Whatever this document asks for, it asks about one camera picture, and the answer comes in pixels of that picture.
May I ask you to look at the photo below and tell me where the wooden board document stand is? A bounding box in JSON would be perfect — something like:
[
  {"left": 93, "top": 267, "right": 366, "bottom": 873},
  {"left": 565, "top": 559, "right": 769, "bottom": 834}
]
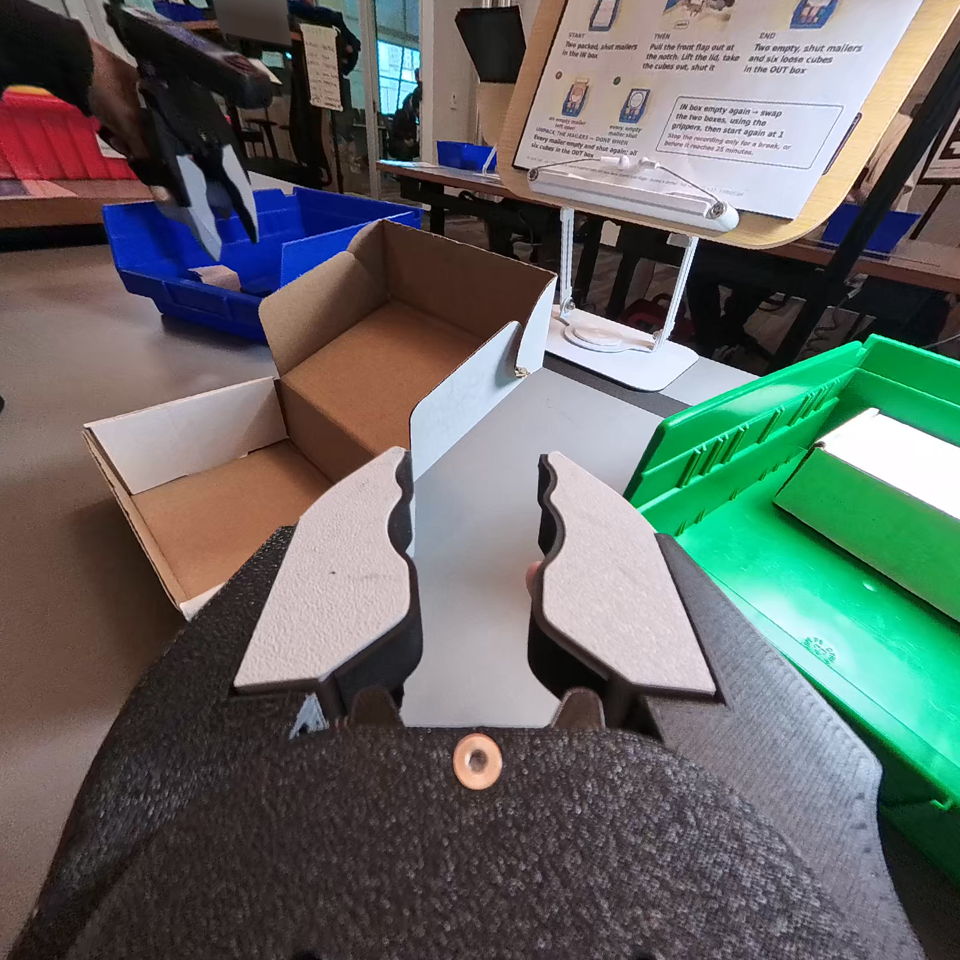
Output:
[{"left": 495, "top": 0, "right": 960, "bottom": 393}]

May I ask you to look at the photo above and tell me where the red plastic crate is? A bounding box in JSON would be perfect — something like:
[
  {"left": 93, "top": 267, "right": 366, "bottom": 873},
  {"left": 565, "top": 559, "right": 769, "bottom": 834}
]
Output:
[{"left": 0, "top": 86, "right": 140, "bottom": 181}]

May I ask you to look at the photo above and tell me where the red backpack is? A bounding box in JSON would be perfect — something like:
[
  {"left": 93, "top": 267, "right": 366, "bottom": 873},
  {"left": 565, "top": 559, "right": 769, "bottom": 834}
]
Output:
[{"left": 622, "top": 294, "right": 695, "bottom": 339}]

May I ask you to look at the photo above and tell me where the printed instruction sheet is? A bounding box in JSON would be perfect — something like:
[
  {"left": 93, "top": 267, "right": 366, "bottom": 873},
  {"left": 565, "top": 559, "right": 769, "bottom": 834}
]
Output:
[{"left": 513, "top": 0, "right": 927, "bottom": 221}]

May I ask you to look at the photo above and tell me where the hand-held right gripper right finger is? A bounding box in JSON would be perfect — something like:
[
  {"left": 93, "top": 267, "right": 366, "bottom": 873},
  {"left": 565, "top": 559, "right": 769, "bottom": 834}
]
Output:
[{"left": 527, "top": 451, "right": 717, "bottom": 702}]

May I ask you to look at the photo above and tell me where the grey desk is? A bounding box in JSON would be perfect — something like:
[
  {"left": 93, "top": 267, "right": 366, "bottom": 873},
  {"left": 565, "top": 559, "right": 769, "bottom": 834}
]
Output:
[{"left": 0, "top": 172, "right": 960, "bottom": 960}]

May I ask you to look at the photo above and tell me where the small blue plastic bin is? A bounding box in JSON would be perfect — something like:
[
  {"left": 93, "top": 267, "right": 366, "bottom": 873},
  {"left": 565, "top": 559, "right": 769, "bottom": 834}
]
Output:
[
  {"left": 436, "top": 140, "right": 498, "bottom": 174},
  {"left": 821, "top": 202, "right": 922, "bottom": 252}
]

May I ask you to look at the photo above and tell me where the green plastic bin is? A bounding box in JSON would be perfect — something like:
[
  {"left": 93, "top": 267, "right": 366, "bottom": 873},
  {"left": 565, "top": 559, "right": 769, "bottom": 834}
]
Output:
[{"left": 624, "top": 333, "right": 960, "bottom": 882}]

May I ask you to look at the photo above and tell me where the white paper sign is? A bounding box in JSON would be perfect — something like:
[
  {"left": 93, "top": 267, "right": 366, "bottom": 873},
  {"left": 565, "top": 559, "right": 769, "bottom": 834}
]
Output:
[{"left": 300, "top": 22, "right": 346, "bottom": 112}]

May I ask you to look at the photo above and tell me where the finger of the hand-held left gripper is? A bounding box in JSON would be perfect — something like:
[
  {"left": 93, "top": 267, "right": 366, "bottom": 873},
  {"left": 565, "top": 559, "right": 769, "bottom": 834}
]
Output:
[
  {"left": 176, "top": 150, "right": 228, "bottom": 262},
  {"left": 217, "top": 142, "right": 261, "bottom": 245}
]

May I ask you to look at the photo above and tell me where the black monitor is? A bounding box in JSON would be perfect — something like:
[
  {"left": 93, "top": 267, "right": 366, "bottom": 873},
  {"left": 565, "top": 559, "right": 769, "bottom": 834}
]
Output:
[{"left": 455, "top": 6, "right": 526, "bottom": 85}]

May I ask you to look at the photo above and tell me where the wooden table under crate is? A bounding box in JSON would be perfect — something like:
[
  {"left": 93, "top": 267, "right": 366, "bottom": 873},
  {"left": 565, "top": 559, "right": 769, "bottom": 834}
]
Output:
[{"left": 0, "top": 176, "right": 155, "bottom": 228}]

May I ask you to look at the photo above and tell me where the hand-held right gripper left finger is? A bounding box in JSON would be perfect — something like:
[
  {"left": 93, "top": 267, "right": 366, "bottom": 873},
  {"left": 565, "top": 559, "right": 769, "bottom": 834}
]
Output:
[{"left": 234, "top": 447, "right": 425, "bottom": 699}]

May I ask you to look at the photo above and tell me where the person's left hand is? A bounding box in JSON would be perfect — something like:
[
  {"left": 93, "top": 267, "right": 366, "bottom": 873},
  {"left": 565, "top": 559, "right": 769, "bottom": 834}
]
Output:
[{"left": 90, "top": 37, "right": 177, "bottom": 205}]

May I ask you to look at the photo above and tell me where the person's left forearm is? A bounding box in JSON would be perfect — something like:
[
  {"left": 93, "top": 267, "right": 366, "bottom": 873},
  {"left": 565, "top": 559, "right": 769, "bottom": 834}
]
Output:
[{"left": 0, "top": 0, "right": 95, "bottom": 117}]

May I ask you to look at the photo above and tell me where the white cardboard mailer box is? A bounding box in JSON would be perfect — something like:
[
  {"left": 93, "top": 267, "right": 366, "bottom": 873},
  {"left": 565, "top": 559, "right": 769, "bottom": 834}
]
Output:
[
  {"left": 82, "top": 219, "right": 560, "bottom": 622},
  {"left": 772, "top": 407, "right": 960, "bottom": 624}
]

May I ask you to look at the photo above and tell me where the black slanted pole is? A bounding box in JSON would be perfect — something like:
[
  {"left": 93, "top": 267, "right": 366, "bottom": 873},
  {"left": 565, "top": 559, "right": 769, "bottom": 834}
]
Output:
[{"left": 772, "top": 45, "right": 960, "bottom": 369}]

